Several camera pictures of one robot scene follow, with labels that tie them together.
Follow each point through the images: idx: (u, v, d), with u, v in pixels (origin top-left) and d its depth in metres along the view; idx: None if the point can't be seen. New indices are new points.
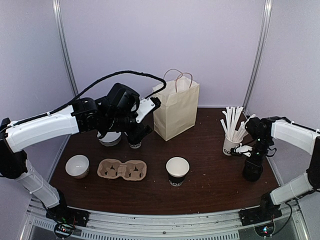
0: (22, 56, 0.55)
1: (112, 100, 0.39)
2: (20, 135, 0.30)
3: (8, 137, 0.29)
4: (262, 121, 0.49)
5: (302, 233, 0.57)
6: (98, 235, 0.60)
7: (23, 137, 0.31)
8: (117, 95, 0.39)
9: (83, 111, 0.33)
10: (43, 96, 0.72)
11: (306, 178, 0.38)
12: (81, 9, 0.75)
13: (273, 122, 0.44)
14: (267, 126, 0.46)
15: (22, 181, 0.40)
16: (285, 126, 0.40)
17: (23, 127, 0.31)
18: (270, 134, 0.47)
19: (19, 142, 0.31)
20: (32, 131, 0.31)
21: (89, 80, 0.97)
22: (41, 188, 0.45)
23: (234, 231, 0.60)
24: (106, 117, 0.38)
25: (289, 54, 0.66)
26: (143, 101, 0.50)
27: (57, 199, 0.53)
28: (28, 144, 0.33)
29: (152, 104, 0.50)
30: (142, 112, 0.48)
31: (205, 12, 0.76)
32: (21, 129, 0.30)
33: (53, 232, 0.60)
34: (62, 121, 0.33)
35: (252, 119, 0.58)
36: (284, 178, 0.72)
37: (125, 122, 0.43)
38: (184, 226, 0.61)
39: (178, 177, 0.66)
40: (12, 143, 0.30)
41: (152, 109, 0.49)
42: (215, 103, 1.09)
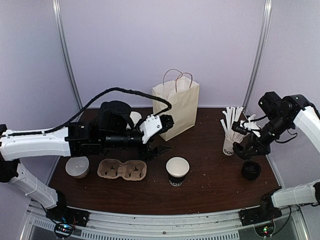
0: (22, 57, 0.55)
1: (101, 122, 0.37)
2: (12, 147, 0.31)
3: (2, 146, 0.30)
4: (287, 98, 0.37)
5: (303, 233, 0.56)
6: (98, 235, 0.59)
7: (15, 149, 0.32)
8: (105, 116, 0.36)
9: (77, 137, 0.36)
10: (43, 96, 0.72)
11: (313, 192, 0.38)
12: (82, 9, 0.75)
13: (303, 110, 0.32)
14: (293, 107, 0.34)
15: (16, 184, 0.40)
16: (313, 122, 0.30)
17: (17, 140, 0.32)
18: (293, 120, 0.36)
19: (11, 152, 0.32)
20: (24, 145, 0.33)
21: (90, 80, 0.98)
22: (36, 191, 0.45)
23: (234, 231, 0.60)
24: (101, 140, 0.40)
25: (290, 54, 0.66)
26: (151, 119, 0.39)
27: (54, 201, 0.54)
28: (19, 155, 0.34)
29: (158, 125, 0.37)
30: (145, 135, 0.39)
31: (205, 13, 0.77)
32: (14, 142, 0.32)
33: (53, 232, 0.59)
34: (55, 143, 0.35)
35: (270, 96, 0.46)
36: (285, 178, 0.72)
37: (122, 140, 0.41)
38: (184, 226, 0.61)
39: (178, 177, 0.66)
40: (4, 152, 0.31)
41: (155, 132, 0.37)
42: (216, 103, 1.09)
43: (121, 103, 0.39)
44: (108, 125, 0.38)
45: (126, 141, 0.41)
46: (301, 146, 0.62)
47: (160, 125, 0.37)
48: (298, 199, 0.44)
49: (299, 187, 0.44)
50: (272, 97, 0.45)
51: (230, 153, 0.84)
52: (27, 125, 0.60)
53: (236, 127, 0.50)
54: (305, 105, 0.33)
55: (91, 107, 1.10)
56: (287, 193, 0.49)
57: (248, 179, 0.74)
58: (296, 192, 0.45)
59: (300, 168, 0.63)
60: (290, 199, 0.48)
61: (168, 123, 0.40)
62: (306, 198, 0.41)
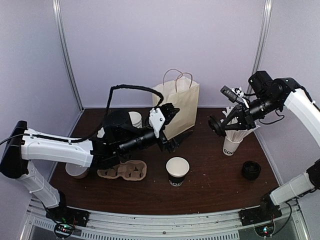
0: (22, 57, 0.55)
1: (109, 138, 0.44)
2: (35, 148, 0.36)
3: (25, 145, 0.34)
4: (277, 82, 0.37)
5: (302, 233, 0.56)
6: (98, 235, 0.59)
7: (35, 150, 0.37)
8: (108, 131, 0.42)
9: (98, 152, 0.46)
10: (43, 96, 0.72)
11: (307, 177, 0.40)
12: (82, 9, 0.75)
13: (293, 92, 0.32)
14: (283, 90, 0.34)
15: (23, 182, 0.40)
16: (304, 105, 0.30)
17: (41, 143, 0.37)
18: (283, 102, 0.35)
19: (31, 152, 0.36)
20: (47, 148, 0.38)
21: (90, 80, 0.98)
22: (42, 190, 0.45)
23: (234, 232, 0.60)
24: (118, 149, 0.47)
25: (290, 54, 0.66)
26: (153, 114, 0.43)
27: (57, 201, 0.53)
28: (35, 157, 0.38)
29: (161, 118, 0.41)
30: (155, 129, 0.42)
31: (205, 13, 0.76)
32: (39, 144, 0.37)
33: (53, 232, 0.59)
34: (78, 153, 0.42)
35: (260, 75, 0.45)
36: (285, 177, 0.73)
37: (135, 142, 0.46)
38: (184, 226, 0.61)
39: (178, 177, 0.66)
40: (25, 151, 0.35)
41: (159, 124, 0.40)
42: (215, 103, 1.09)
43: (117, 115, 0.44)
44: (115, 138, 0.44)
45: (139, 141, 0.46)
46: (300, 144, 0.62)
47: (162, 118, 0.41)
48: (296, 189, 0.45)
49: (294, 178, 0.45)
50: (265, 76, 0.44)
51: (230, 153, 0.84)
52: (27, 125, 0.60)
53: (228, 91, 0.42)
54: (295, 87, 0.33)
55: (91, 107, 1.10)
56: (285, 189, 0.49)
57: (248, 179, 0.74)
58: (292, 183, 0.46)
59: (299, 165, 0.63)
60: (289, 193, 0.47)
61: (170, 111, 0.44)
62: (304, 187, 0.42)
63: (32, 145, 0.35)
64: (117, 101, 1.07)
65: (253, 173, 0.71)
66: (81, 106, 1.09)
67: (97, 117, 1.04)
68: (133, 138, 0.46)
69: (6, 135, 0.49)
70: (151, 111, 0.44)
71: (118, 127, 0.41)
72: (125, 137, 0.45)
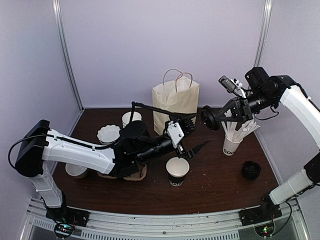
0: (22, 57, 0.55)
1: (127, 149, 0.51)
2: (58, 150, 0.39)
3: (49, 146, 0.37)
4: (272, 79, 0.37)
5: (303, 233, 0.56)
6: (98, 235, 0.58)
7: (58, 152, 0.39)
8: (125, 143, 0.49)
9: (118, 161, 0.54)
10: (43, 96, 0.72)
11: (304, 174, 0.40)
12: (82, 9, 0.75)
13: (288, 88, 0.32)
14: (279, 86, 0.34)
15: (35, 180, 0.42)
16: (302, 102, 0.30)
17: (65, 146, 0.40)
18: (279, 99, 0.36)
19: (53, 154, 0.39)
20: (69, 151, 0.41)
21: (90, 80, 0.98)
22: (51, 190, 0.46)
23: (234, 231, 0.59)
24: (136, 158, 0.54)
25: (290, 54, 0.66)
26: (172, 128, 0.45)
27: (60, 202, 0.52)
28: (56, 158, 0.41)
29: (179, 134, 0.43)
30: (173, 142, 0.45)
31: (205, 13, 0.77)
32: (63, 147, 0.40)
33: (53, 232, 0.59)
34: (97, 159, 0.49)
35: (257, 70, 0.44)
36: (285, 177, 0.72)
37: (152, 150, 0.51)
38: (184, 226, 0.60)
39: (178, 177, 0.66)
40: (47, 153, 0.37)
41: (178, 140, 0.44)
42: (215, 104, 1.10)
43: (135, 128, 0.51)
44: (133, 148, 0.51)
45: (156, 150, 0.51)
46: (300, 143, 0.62)
47: (180, 134, 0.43)
48: (295, 186, 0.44)
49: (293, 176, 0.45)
50: (261, 72, 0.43)
51: (230, 153, 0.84)
52: (27, 125, 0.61)
53: (227, 79, 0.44)
54: (290, 84, 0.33)
55: (91, 107, 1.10)
56: (283, 187, 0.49)
57: (248, 179, 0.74)
58: (291, 181, 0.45)
59: (299, 165, 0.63)
60: (288, 191, 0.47)
61: (189, 126, 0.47)
62: (302, 185, 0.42)
63: (58, 148, 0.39)
64: (117, 101, 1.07)
65: (253, 173, 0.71)
66: (81, 106, 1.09)
67: (97, 117, 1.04)
68: (150, 147, 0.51)
69: (6, 135, 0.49)
70: (169, 125, 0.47)
71: (135, 139, 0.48)
72: (142, 147, 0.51)
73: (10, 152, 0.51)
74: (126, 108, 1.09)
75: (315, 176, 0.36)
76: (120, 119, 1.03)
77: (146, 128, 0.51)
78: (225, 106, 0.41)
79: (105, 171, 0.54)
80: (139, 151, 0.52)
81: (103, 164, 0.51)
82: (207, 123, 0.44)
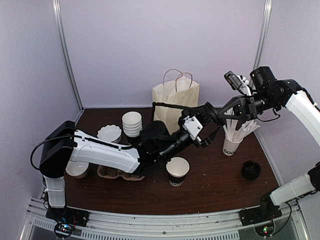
0: (21, 57, 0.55)
1: (149, 148, 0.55)
2: (86, 150, 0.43)
3: (78, 147, 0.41)
4: (279, 83, 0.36)
5: (303, 233, 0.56)
6: (98, 235, 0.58)
7: (85, 152, 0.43)
8: (147, 142, 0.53)
9: (143, 160, 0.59)
10: (43, 96, 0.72)
11: (308, 180, 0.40)
12: (81, 9, 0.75)
13: (295, 94, 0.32)
14: (285, 91, 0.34)
15: (52, 180, 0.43)
16: (306, 107, 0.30)
17: (92, 146, 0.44)
18: (285, 104, 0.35)
19: (81, 154, 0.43)
20: (95, 151, 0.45)
21: (90, 80, 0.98)
22: (60, 191, 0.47)
23: (234, 232, 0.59)
24: (159, 157, 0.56)
25: (290, 54, 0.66)
26: (189, 121, 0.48)
27: (62, 203, 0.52)
28: (82, 157, 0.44)
29: (198, 126, 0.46)
30: (192, 135, 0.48)
31: (204, 13, 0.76)
32: (90, 147, 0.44)
33: (53, 232, 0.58)
34: (120, 158, 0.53)
35: (264, 70, 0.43)
36: (285, 178, 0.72)
37: (173, 147, 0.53)
38: (184, 226, 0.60)
39: (178, 177, 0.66)
40: (75, 153, 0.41)
41: (197, 131, 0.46)
42: (216, 103, 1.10)
43: (153, 129, 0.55)
44: (154, 147, 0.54)
45: (177, 146, 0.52)
46: (301, 144, 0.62)
47: (199, 125, 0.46)
48: (297, 190, 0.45)
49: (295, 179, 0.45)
50: (268, 72, 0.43)
51: (230, 153, 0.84)
52: (27, 125, 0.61)
53: (234, 75, 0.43)
54: (296, 89, 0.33)
55: (91, 107, 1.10)
56: (285, 189, 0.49)
57: (248, 179, 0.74)
58: (293, 183, 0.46)
59: (300, 167, 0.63)
60: (290, 193, 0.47)
61: (206, 117, 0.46)
62: (304, 189, 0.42)
63: (86, 148, 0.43)
64: (117, 101, 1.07)
65: (253, 174, 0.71)
66: (81, 106, 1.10)
67: (97, 117, 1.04)
68: (171, 144, 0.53)
69: (6, 135, 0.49)
70: (186, 120, 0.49)
71: (155, 139, 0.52)
72: (163, 145, 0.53)
73: (10, 152, 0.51)
74: (126, 108, 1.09)
75: (318, 183, 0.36)
76: (120, 119, 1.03)
77: (165, 128, 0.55)
78: (229, 104, 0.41)
79: (129, 170, 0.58)
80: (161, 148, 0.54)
81: (128, 163, 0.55)
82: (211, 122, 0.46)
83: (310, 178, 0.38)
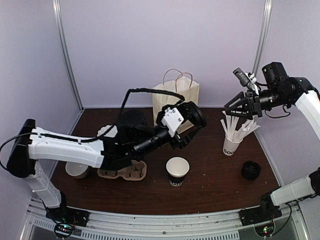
0: (21, 57, 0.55)
1: (122, 138, 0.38)
2: (41, 147, 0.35)
3: (32, 144, 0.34)
4: (290, 80, 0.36)
5: (303, 233, 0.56)
6: (98, 235, 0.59)
7: (42, 149, 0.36)
8: (120, 131, 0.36)
9: (108, 152, 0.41)
10: (44, 97, 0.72)
11: (309, 182, 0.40)
12: (81, 9, 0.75)
13: (306, 93, 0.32)
14: (296, 89, 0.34)
15: (30, 181, 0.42)
16: (315, 106, 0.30)
17: (48, 142, 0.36)
18: (295, 102, 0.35)
19: (38, 151, 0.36)
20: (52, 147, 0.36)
21: (89, 80, 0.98)
22: (45, 190, 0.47)
23: (234, 232, 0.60)
24: (132, 151, 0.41)
25: (290, 54, 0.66)
26: (170, 113, 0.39)
27: (57, 203, 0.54)
28: (44, 155, 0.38)
29: (180, 118, 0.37)
30: (171, 130, 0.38)
31: (204, 12, 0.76)
32: (45, 142, 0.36)
33: (53, 232, 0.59)
34: (85, 153, 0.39)
35: (276, 67, 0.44)
36: (285, 178, 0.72)
37: (149, 142, 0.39)
38: (184, 226, 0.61)
39: (178, 177, 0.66)
40: (32, 151, 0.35)
41: (178, 125, 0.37)
42: (216, 103, 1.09)
43: (131, 115, 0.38)
44: (128, 139, 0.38)
45: (154, 141, 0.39)
46: (302, 144, 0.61)
47: (180, 118, 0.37)
48: (297, 192, 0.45)
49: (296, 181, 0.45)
50: (280, 69, 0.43)
51: (230, 153, 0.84)
52: None
53: (241, 72, 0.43)
54: (307, 88, 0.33)
55: (91, 107, 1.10)
56: (285, 191, 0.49)
57: (248, 179, 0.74)
58: (293, 184, 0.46)
59: (300, 167, 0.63)
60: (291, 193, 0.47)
61: (189, 109, 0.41)
62: (304, 191, 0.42)
63: (40, 144, 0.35)
64: (117, 101, 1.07)
65: (253, 175, 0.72)
66: (81, 106, 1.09)
67: (97, 117, 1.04)
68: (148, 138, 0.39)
69: (5, 135, 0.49)
70: (165, 112, 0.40)
71: (131, 128, 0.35)
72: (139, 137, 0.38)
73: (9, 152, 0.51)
74: (126, 108, 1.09)
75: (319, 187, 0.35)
76: None
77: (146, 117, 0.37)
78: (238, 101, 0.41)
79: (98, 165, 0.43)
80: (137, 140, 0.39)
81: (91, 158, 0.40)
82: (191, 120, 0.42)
83: (311, 181, 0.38)
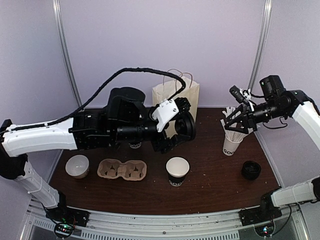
0: (20, 57, 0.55)
1: (111, 112, 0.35)
2: (15, 142, 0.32)
3: (4, 142, 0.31)
4: (285, 94, 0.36)
5: (303, 233, 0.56)
6: (98, 235, 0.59)
7: (17, 144, 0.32)
8: (115, 104, 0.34)
9: (80, 127, 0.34)
10: (43, 96, 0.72)
11: (311, 188, 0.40)
12: (81, 9, 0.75)
13: (301, 104, 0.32)
14: (292, 102, 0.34)
15: (21, 182, 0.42)
16: (312, 117, 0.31)
17: (19, 134, 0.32)
18: (291, 114, 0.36)
19: (15, 147, 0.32)
20: (27, 138, 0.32)
21: (89, 80, 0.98)
22: (39, 190, 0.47)
23: (234, 232, 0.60)
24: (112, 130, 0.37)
25: (291, 53, 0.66)
26: (165, 104, 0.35)
27: (55, 202, 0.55)
28: (24, 150, 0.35)
29: (175, 109, 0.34)
30: (163, 122, 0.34)
31: (204, 12, 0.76)
32: (17, 136, 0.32)
33: (53, 232, 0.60)
34: (61, 135, 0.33)
35: (273, 78, 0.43)
36: (285, 178, 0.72)
37: (135, 131, 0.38)
38: (184, 226, 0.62)
39: (178, 177, 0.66)
40: (8, 149, 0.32)
41: (173, 115, 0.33)
42: (216, 103, 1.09)
43: (128, 90, 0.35)
44: (117, 114, 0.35)
45: (139, 131, 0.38)
46: (302, 144, 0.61)
47: (175, 109, 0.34)
48: (298, 197, 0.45)
49: (298, 184, 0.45)
50: (277, 82, 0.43)
51: (230, 153, 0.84)
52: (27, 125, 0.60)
53: (236, 91, 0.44)
54: (303, 100, 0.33)
55: (91, 107, 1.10)
56: (287, 193, 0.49)
57: (248, 179, 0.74)
58: (295, 188, 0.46)
59: (300, 168, 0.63)
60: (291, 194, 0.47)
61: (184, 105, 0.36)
62: (307, 197, 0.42)
63: (12, 139, 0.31)
64: None
65: (253, 175, 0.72)
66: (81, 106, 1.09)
67: None
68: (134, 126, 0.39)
69: None
70: (161, 103, 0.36)
71: (128, 101, 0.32)
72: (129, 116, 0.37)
73: None
74: None
75: None
76: None
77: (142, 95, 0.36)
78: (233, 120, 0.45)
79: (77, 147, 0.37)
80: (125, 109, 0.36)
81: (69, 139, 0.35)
82: (180, 130, 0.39)
83: (313, 188, 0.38)
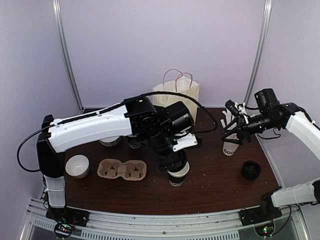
0: (21, 57, 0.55)
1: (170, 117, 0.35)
2: (63, 135, 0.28)
3: (52, 137, 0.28)
4: (278, 107, 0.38)
5: (303, 233, 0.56)
6: (98, 235, 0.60)
7: (65, 137, 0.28)
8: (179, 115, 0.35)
9: (139, 111, 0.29)
10: (43, 96, 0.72)
11: (312, 191, 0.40)
12: (81, 9, 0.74)
13: (293, 115, 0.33)
14: (283, 115, 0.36)
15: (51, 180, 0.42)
16: (304, 125, 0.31)
17: (67, 127, 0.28)
18: (284, 125, 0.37)
19: (63, 142, 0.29)
20: (75, 131, 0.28)
21: (89, 80, 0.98)
22: (61, 191, 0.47)
23: (234, 231, 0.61)
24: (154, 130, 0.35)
25: (291, 53, 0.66)
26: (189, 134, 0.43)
27: (63, 204, 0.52)
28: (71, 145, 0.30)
29: (195, 141, 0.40)
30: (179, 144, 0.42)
31: (204, 12, 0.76)
32: (65, 129, 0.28)
33: (53, 232, 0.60)
34: (113, 122, 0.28)
35: (266, 91, 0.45)
36: (285, 179, 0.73)
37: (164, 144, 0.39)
38: (184, 226, 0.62)
39: (178, 176, 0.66)
40: (57, 143, 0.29)
41: (191, 145, 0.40)
42: (216, 103, 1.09)
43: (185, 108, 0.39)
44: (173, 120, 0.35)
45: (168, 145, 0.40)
46: (303, 145, 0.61)
47: (195, 142, 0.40)
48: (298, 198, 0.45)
49: (299, 186, 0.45)
50: (271, 94, 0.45)
51: (230, 153, 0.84)
52: (27, 125, 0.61)
53: (231, 106, 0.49)
54: (295, 111, 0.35)
55: (91, 107, 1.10)
56: (288, 193, 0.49)
57: (248, 179, 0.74)
58: (295, 189, 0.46)
59: (299, 171, 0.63)
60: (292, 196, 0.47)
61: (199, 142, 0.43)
62: (307, 198, 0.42)
63: (60, 133, 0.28)
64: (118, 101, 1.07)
65: (253, 175, 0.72)
66: (81, 106, 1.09)
67: None
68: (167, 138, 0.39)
69: (6, 136, 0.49)
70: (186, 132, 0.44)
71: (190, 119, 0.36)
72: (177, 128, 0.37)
73: (9, 151, 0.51)
74: None
75: None
76: None
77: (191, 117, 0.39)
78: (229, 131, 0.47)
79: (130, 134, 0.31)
80: (180, 120, 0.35)
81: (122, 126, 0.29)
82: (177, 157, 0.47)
83: (315, 190, 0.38)
